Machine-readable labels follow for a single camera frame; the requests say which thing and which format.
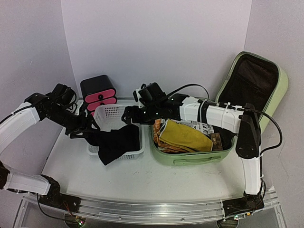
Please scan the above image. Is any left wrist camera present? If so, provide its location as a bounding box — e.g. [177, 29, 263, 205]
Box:
[52, 84, 77, 113]

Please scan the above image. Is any green hard-shell suitcase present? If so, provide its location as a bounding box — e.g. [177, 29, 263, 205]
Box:
[151, 52, 288, 166]

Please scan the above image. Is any newspaper print garment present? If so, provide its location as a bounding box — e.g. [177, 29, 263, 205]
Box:
[175, 120, 215, 136]

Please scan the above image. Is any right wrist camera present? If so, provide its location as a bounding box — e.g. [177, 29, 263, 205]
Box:
[133, 82, 166, 108]

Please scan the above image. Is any aluminium front rail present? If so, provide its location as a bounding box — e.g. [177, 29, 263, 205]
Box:
[21, 197, 281, 223]

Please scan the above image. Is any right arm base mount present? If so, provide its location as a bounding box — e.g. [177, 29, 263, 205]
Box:
[223, 190, 265, 218]

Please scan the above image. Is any yellow towel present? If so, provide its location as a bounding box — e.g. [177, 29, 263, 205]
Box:
[158, 119, 213, 152]

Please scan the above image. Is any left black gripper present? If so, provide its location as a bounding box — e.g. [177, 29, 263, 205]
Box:
[46, 105, 100, 139]

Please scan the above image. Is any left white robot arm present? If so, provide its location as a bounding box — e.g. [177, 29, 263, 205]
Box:
[0, 84, 100, 208]

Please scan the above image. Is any orange snack bag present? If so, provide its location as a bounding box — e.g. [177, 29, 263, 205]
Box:
[153, 119, 191, 154]

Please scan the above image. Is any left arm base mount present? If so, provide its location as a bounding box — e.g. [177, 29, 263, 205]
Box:
[38, 192, 81, 213]

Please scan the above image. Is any black item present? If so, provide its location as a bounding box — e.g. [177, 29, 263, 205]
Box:
[85, 124, 140, 165]

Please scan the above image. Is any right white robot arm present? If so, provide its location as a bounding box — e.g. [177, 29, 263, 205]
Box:
[122, 94, 278, 210]

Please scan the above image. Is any black pink drawer organizer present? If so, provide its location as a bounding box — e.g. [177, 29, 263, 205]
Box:
[80, 75, 117, 116]

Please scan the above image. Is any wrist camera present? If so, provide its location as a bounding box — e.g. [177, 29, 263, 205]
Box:
[133, 82, 166, 108]
[52, 84, 77, 113]

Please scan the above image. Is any white perforated plastic basket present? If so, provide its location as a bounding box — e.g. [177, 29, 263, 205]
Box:
[94, 102, 145, 160]

